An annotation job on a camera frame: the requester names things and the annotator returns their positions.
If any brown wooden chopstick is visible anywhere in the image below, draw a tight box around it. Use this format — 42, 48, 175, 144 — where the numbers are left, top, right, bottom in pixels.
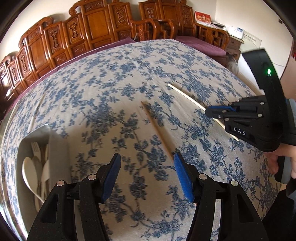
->
141, 102, 174, 162

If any grey metal tray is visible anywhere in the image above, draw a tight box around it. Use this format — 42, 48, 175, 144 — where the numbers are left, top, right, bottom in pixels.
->
16, 125, 71, 237

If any light chopstick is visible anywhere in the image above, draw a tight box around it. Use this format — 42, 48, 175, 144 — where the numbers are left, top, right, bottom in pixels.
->
166, 83, 226, 131

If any carved wooden armchair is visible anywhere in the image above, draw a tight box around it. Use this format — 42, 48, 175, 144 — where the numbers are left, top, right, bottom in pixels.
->
138, 1, 230, 50

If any white plastic fork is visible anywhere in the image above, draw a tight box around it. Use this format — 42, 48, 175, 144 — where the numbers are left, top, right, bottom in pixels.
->
31, 142, 42, 162

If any white ladle spoon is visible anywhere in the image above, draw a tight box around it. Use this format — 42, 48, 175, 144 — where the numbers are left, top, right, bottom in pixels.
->
41, 160, 50, 200

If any white wall panel board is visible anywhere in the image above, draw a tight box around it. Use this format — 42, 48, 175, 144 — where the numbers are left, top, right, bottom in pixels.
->
240, 31, 262, 53

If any carved wooden sofa bench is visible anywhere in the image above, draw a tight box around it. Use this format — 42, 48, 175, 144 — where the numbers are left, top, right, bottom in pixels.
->
0, 0, 158, 110

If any white device on side table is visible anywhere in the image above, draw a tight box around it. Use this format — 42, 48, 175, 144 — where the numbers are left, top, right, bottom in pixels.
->
226, 25, 244, 39

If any person's right hand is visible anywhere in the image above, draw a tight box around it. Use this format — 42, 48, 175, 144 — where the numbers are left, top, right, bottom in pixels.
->
264, 144, 296, 179

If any blue floral tablecloth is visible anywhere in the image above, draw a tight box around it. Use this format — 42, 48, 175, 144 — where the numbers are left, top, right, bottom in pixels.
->
1, 40, 280, 240

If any purple armchair cushion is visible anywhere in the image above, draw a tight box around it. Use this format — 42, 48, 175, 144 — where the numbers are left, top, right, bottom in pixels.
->
176, 36, 226, 57

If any white plastic spoon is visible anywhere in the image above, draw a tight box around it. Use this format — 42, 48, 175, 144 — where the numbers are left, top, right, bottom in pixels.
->
22, 157, 44, 203

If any purple bench cushion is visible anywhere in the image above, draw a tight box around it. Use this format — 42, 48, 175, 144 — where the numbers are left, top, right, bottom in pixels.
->
1, 38, 135, 121

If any red gift box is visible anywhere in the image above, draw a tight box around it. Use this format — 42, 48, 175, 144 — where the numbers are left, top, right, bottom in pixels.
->
194, 11, 211, 26

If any wooden side table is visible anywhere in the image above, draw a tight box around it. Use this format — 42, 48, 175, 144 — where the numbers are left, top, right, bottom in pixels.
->
225, 35, 244, 62

